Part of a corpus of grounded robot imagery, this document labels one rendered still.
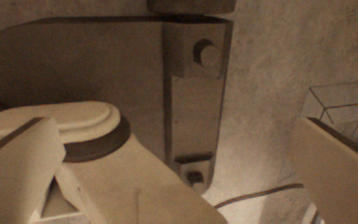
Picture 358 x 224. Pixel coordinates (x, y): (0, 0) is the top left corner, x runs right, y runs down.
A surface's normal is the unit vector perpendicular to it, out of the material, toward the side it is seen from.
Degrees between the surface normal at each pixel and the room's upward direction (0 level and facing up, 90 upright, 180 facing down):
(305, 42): 0
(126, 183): 90
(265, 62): 0
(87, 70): 0
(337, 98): 10
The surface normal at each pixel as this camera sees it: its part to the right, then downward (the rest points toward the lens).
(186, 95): 0.22, 0.48
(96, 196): 0.01, -0.87
